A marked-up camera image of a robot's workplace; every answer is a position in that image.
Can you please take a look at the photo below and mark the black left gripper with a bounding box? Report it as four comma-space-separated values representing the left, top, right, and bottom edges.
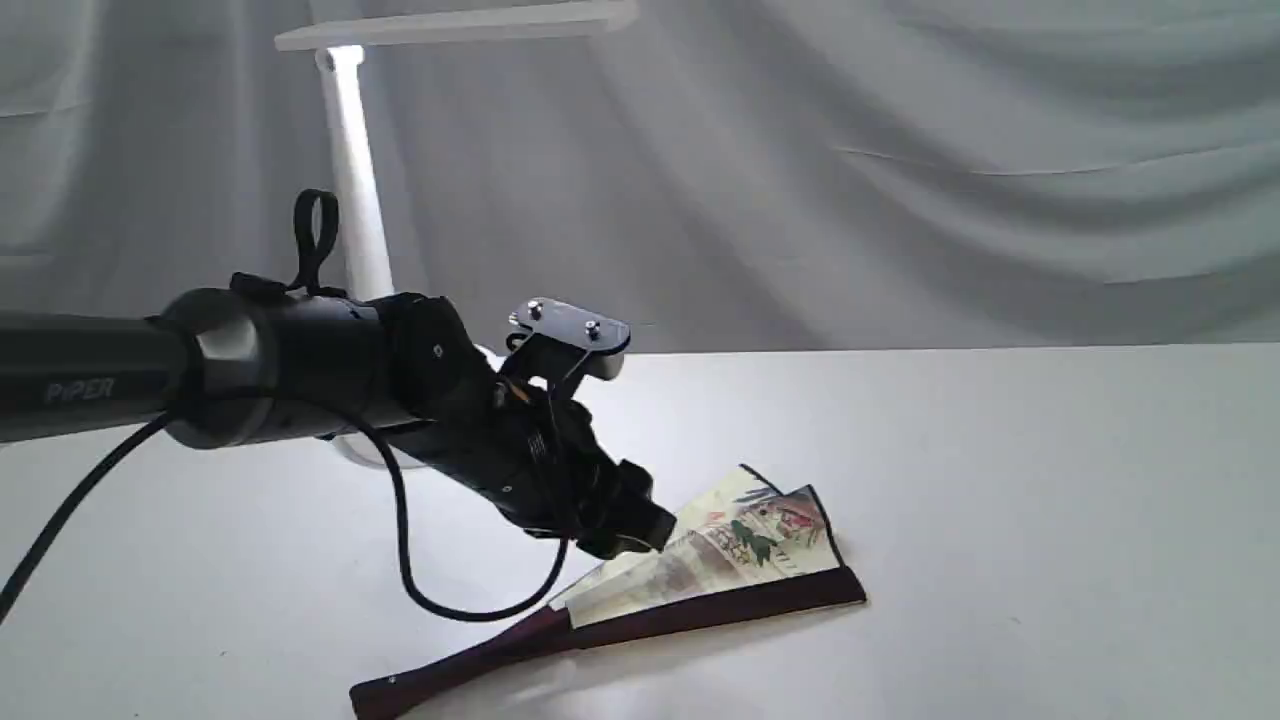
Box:
399, 295, 676, 559

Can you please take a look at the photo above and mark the painted paper folding fan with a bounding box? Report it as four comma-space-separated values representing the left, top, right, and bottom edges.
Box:
349, 465, 868, 719

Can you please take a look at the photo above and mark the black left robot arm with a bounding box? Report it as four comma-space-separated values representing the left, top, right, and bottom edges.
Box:
1, 290, 676, 559

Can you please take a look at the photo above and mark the white desk lamp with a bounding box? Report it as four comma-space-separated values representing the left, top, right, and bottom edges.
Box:
274, 0, 641, 471

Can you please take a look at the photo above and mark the grey backdrop curtain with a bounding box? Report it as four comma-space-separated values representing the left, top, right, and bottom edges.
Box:
3, 1, 1277, 352

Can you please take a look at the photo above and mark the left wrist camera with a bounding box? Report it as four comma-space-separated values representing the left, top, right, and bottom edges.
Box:
500, 297, 632, 395

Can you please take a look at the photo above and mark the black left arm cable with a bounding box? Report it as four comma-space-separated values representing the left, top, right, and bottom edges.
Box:
0, 188, 571, 626

